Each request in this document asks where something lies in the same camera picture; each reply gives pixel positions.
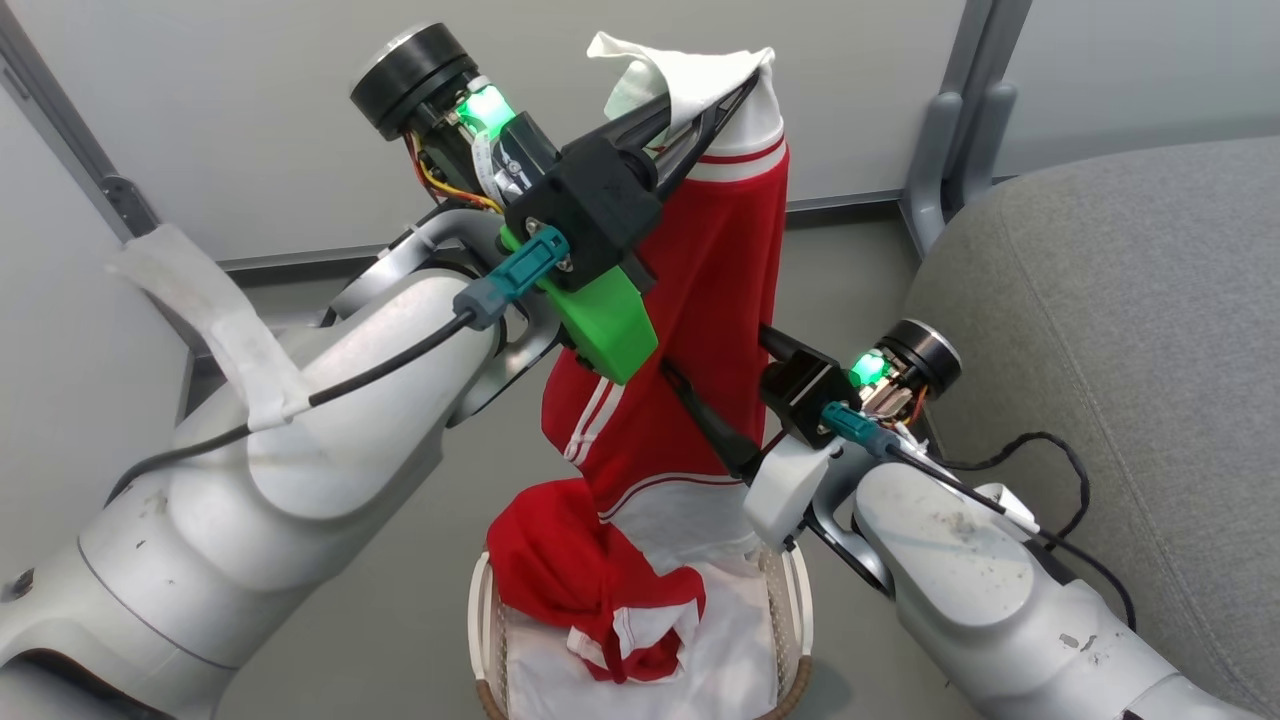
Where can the bright green wrist camera box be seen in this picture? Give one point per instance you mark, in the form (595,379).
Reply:
(605,320)

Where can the white woven laundry basket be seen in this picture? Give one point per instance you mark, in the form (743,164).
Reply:
(483,630)

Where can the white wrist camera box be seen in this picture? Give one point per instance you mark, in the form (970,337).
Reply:
(790,490)

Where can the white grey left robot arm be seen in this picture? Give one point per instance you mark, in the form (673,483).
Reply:
(300,450)

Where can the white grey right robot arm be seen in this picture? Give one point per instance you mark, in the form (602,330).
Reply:
(960,580)

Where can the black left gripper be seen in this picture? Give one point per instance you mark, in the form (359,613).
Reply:
(585,210)

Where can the white fabric basket liner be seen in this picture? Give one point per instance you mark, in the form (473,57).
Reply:
(735,660)

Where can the grey fabric sofa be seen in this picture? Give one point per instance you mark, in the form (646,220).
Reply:
(1150,350)

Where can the red and white sports shirt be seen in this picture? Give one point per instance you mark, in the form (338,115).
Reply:
(700,300)

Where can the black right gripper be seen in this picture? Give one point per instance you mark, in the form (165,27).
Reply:
(805,390)

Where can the grey partition base rail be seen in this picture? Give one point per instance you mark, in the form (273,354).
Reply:
(300,262)

